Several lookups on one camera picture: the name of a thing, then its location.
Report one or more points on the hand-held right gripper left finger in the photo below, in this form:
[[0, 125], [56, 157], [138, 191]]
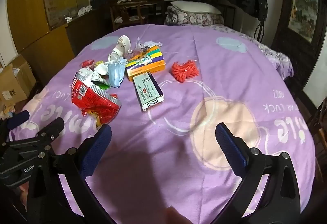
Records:
[[98, 148]]

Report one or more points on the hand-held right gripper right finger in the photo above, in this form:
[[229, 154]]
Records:
[[230, 147]]

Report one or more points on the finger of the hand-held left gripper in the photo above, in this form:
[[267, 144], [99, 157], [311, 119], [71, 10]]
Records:
[[51, 128], [18, 118]]

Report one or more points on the red snack packet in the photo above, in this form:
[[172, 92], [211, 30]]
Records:
[[89, 96]]

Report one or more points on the blue face mask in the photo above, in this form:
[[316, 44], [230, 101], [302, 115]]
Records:
[[116, 73]]

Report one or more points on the striped orange medicine box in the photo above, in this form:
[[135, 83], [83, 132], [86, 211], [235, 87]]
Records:
[[145, 60]]

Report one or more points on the white paper cup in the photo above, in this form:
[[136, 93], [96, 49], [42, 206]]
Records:
[[122, 43]]

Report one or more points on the clear plastic wrapper trash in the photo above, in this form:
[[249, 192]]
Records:
[[149, 43]]

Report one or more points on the brown cardboard box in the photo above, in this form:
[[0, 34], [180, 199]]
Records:
[[15, 80]]

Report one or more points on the small red wrapper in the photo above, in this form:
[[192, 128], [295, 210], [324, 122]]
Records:
[[88, 63]]

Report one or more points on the white purple medicine box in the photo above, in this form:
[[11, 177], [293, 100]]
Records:
[[147, 91]]

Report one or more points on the white plastic scrap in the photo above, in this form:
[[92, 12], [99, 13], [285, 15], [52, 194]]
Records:
[[102, 69]]

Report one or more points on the purple printed blanket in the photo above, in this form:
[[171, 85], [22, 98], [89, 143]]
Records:
[[178, 86]]

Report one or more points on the floral bed sheet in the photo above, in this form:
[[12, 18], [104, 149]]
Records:
[[276, 57]]

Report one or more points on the folded floral quilt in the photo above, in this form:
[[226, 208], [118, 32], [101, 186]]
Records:
[[194, 20]]

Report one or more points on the wooden chair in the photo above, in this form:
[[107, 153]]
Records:
[[115, 11]]

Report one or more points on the white pillow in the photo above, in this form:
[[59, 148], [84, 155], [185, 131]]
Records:
[[194, 8]]

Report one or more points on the wooden table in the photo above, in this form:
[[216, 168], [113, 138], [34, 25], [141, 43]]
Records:
[[153, 0]]

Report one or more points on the framed landscape painting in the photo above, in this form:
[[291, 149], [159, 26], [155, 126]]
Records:
[[304, 4]]

